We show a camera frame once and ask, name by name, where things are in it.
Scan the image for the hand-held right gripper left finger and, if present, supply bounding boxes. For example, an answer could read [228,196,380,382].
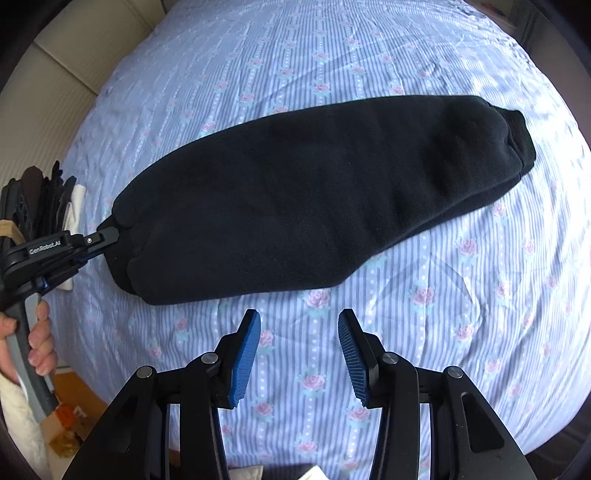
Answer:
[61,309,262,480]

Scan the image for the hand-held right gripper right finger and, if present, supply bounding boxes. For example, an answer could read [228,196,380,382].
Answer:
[337,309,539,480]

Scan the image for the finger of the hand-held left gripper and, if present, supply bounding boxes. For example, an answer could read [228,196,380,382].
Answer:
[78,225,122,266]

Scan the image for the black pants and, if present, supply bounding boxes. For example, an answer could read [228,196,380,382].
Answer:
[104,95,537,306]

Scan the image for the person's left hand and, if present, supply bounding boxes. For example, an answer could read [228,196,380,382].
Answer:
[0,301,56,384]

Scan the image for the pile of dark clothes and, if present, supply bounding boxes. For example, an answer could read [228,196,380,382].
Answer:
[0,161,80,252]

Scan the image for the floral striped bed sheet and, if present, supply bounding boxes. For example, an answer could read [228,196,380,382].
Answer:
[42,0,591,476]

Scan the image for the white quilted cloth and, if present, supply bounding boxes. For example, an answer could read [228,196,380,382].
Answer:
[0,366,47,476]

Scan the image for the beige headboard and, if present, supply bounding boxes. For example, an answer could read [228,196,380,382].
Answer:
[0,0,168,195]

